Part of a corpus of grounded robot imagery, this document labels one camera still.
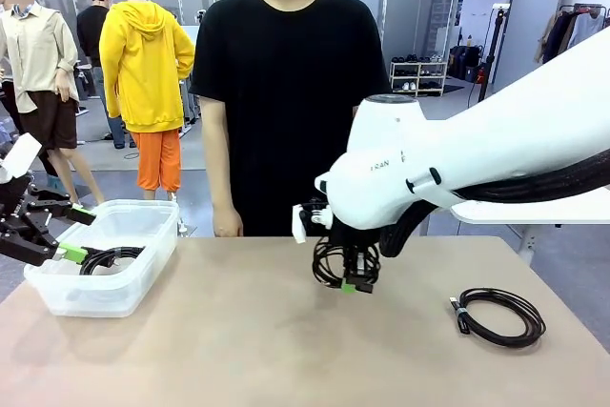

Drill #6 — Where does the white shoe rack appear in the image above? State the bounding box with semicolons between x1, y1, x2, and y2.
389;61;449;98

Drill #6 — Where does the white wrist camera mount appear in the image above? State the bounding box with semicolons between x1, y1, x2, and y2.
291;196;335;244
0;132;42;184

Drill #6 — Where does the thin black USB cable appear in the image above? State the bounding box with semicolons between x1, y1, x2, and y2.
448;286;547;350

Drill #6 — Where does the person in black t-shirt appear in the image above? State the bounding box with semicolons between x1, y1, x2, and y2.
189;0;395;237

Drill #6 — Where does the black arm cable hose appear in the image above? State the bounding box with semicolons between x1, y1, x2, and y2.
378;147;610;260

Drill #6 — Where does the mannequin in beige shirt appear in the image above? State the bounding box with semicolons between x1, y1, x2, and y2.
0;0;106;208

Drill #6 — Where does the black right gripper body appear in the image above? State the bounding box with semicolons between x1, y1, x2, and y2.
338;234;381;279

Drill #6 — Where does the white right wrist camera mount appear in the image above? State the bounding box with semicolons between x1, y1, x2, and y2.
291;196;335;244

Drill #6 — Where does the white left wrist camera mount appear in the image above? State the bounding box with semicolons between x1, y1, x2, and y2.
0;132;42;184

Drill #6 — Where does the dark navy hanging jacket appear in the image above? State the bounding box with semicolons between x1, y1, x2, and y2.
542;10;576;56

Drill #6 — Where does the black pole with white camera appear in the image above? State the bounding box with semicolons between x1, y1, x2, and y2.
476;2;511;106

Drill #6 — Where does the person's right forearm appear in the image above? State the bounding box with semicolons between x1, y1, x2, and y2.
204;139;242;215

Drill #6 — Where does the grey partition panel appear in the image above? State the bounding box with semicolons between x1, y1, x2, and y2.
493;0;566;93

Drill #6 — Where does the black clothes rack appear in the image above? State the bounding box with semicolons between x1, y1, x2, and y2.
527;4;610;65

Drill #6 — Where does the light blue hanging shirt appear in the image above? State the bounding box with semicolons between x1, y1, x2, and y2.
566;11;610;46

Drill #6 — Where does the beige hanging coat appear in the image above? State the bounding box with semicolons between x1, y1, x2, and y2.
534;13;559;63

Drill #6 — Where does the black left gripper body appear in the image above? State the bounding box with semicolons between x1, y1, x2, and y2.
0;173;33;249

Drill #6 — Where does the black luggage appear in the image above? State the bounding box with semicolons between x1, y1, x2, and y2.
449;44;483;83

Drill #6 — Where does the clear plastic storage bin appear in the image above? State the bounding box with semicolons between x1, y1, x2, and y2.
23;198;181;318

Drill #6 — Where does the black cable grey tie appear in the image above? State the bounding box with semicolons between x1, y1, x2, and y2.
311;234;382;292

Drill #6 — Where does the mannequin in yellow hoodie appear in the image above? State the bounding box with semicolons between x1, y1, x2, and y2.
98;0;199;203

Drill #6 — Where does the person's right hand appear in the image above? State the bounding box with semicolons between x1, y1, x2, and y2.
213;209;245;238

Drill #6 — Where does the white table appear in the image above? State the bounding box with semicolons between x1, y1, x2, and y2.
414;104;610;268

